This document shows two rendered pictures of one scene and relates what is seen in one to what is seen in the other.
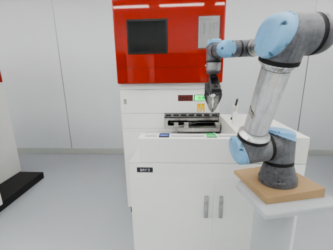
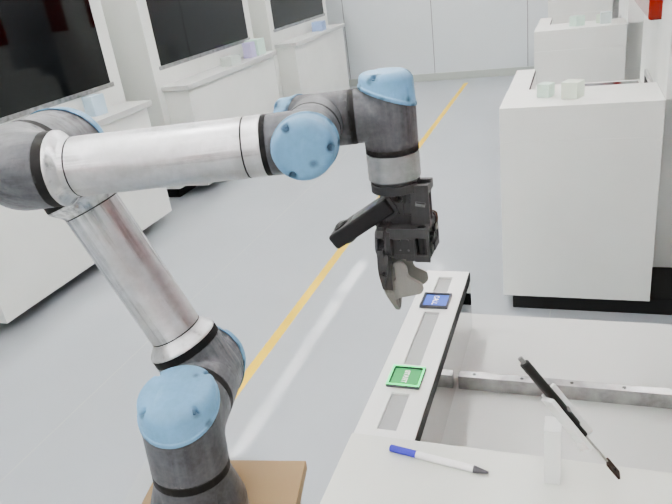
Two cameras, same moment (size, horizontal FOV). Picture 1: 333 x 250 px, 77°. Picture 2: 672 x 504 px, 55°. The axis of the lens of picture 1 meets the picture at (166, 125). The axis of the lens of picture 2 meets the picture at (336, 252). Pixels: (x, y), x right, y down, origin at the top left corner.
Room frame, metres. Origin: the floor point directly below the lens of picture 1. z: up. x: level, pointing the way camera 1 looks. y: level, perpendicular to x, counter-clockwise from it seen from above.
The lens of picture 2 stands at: (1.30, -1.12, 1.60)
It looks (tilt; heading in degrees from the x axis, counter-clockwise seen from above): 24 degrees down; 109
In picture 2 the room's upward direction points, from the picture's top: 8 degrees counter-clockwise
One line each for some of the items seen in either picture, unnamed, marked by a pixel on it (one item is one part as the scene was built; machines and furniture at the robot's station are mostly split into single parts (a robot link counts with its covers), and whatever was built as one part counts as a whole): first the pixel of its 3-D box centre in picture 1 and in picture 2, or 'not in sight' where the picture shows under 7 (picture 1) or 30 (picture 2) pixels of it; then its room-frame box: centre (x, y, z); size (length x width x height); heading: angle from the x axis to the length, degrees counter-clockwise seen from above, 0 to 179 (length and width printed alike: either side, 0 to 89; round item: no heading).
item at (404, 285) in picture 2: (214, 102); (404, 287); (1.11, -0.26, 1.14); 0.06 x 0.03 x 0.09; 176
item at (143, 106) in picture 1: (169, 107); not in sight; (1.70, -0.03, 1.02); 0.81 x 0.03 x 0.40; 87
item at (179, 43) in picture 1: (170, 47); not in sight; (2.01, -0.05, 1.52); 0.81 x 0.75 x 0.60; 87
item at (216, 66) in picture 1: (212, 67); (394, 165); (1.11, -0.24, 1.33); 0.08 x 0.08 x 0.05
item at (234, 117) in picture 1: (234, 113); (566, 436); (1.34, -0.45, 1.03); 0.06 x 0.04 x 0.13; 177
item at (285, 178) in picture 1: (277, 169); (195, 487); (0.81, -0.47, 0.90); 0.15 x 0.15 x 0.10
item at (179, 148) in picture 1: (188, 148); (424, 369); (1.11, -0.12, 0.89); 0.55 x 0.09 x 0.14; 87
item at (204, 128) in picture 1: (195, 128); not in sight; (1.60, -0.23, 0.87); 0.36 x 0.08 x 0.03; 87
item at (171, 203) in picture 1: (205, 197); not in sight; (1.35, -0.28, 0.41); 0.96 x 0.64 x 0.82; 87
